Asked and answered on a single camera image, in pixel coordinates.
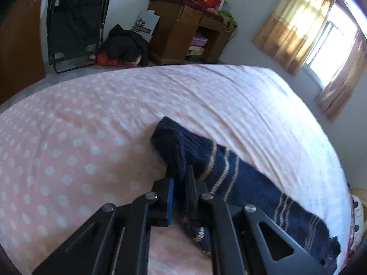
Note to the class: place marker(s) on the stack of books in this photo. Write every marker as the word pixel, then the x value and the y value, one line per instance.
pixel 197 47

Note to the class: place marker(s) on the narrow beige curtain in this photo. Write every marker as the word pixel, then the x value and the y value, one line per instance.
pixel 344 77

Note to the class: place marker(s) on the white paper bag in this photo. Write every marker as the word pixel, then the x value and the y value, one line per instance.
pixel 147 23

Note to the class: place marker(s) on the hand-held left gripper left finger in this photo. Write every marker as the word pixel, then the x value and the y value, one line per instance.
pixel 171 200

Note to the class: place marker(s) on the brown wooden desk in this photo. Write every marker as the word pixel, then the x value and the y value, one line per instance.
pixel 169 43

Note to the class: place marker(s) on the black jacket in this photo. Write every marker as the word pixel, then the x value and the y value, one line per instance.
pixel 126 44

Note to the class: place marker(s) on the green bag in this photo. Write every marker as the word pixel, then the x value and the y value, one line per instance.
pixel 227 18

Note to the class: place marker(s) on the black folding chair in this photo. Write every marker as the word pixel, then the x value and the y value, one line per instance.
pixel 74 20

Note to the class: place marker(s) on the wide beige curtain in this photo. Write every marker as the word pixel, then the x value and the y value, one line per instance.
pixel 289 25

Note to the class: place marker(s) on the brown wooden door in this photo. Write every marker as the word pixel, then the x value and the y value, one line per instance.
pixel 20 48

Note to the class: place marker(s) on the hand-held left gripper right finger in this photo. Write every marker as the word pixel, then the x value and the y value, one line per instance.
pixel 192 194

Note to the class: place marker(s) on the window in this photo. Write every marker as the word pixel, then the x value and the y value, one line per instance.
pixel 329 43

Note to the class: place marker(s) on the orange cloth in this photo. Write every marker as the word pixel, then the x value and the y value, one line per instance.
pixel 105 59

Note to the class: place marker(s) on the cardboard box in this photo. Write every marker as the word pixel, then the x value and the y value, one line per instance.
pixel 189 14
pixel 211 23

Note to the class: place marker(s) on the white patterned cloth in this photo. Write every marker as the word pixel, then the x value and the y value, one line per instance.
pixel 355 223

